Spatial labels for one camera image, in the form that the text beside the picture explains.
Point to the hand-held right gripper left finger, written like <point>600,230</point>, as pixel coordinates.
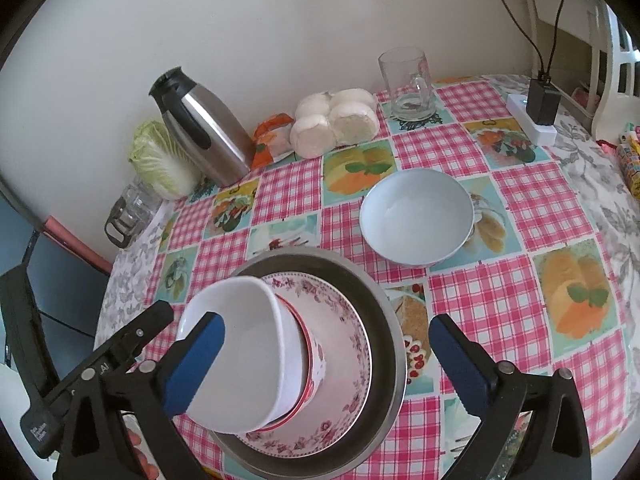
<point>197,360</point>

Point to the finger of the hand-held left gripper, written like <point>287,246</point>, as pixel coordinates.
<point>135,332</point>

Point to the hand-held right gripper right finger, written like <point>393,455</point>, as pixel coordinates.
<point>457,360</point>

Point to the small white cup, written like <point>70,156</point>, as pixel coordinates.
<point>250,350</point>

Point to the stainless steel basin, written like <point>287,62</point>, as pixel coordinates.
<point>380,340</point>

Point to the floral rimmed round plate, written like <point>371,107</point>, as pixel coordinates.
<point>345,360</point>

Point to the strawberry print bowl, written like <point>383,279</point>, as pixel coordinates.
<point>315,355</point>

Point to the light blue bowl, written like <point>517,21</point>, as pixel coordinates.
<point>415,215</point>

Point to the person's left hand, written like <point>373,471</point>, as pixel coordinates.
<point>134,437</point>

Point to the pink checked tablecloth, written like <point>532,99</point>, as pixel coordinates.
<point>500,300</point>

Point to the dark blue chair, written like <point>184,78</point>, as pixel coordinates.
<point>65,285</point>

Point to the pink padded strip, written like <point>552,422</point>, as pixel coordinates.
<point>75,242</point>

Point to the small glass jar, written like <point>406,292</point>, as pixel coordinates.
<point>132,212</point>

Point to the napa cabbage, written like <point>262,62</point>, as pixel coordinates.
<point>160,165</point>

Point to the stainless steel thermos jug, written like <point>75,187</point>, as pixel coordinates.
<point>210,130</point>

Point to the orange snack packet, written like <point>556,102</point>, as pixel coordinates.
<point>267,142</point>

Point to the white power strip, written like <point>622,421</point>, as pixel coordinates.
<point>542,134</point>

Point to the yellow snack packet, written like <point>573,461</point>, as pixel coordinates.
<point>631,160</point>

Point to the bag of steamed buns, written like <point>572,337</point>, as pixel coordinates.
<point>335,122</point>

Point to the black charger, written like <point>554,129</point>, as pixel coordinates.
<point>544,102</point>

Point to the clear glass mug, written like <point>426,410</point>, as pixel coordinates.
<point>405,90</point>

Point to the white chair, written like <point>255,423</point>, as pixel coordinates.
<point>607,80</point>

